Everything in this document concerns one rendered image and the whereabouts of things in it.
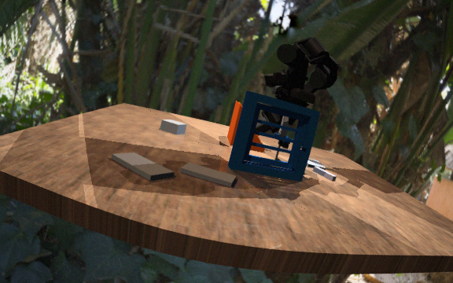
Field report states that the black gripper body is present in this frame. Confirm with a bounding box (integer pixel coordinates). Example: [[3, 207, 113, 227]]
[[272, 68, 315, 104]]

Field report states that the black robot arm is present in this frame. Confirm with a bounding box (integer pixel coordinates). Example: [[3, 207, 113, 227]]
[[256, 37, 339, 133]]

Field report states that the dark blue rack door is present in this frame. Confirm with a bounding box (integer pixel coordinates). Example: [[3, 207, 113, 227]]
[[228, 91, 320, 182]]

